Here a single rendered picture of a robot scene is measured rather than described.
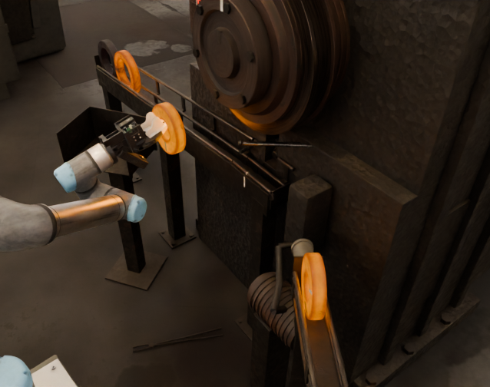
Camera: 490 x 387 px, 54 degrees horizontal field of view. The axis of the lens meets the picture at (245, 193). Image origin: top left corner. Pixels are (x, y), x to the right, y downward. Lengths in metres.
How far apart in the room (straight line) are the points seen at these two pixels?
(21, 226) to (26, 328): 1.03
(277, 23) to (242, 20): 0.08
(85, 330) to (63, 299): 0.19
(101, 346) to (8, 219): 0.96
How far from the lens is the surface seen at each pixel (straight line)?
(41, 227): 1.13
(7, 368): 1.33
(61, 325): 2.07
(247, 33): 1.12
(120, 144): 1.42
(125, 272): 2.16
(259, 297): 1.39
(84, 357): 1.95
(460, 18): 1.04
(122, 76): 2.23
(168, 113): 1.42
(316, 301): 1.10
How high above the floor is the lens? 1.59
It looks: 39 degrees down
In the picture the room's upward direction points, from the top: 2 degrees clockwise
